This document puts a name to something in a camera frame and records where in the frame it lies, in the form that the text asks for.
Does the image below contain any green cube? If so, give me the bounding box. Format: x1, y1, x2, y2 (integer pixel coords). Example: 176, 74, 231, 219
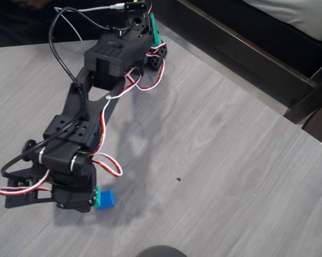
92, 185, 102, 209

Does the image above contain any black perforated arm base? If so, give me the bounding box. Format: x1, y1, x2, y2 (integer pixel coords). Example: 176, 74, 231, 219
147, 42, 169, 72

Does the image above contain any blue cube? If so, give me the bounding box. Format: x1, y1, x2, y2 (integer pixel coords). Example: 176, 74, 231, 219
99, 190, 116, 210

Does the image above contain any dark round object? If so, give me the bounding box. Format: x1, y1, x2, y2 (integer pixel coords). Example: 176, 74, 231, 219
135, 245, 188, 257

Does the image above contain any green table clamp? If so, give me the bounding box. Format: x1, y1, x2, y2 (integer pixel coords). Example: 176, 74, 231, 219
149, 12, 163, 49

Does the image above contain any dark round stool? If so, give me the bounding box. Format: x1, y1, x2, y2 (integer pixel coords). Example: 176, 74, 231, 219
301, 103, 322, 150

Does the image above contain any white mattress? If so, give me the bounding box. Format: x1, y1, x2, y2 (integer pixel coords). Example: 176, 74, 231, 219
242, 0, 322, 42

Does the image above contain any red white servo wire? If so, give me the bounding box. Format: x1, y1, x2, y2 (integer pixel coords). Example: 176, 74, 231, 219
124, 52, 166, 92
88, 66, 124, 178
0, 168, 52, 196

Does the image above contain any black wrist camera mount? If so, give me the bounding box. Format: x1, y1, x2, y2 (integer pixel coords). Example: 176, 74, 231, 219
4, 160, 56, 210

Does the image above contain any white cable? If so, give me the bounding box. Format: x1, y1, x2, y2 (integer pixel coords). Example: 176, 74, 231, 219
54, 3, 125, 42

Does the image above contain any dark wooden bed frame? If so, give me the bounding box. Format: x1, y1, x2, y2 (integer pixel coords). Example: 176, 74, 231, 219
155, 0, 322, 126

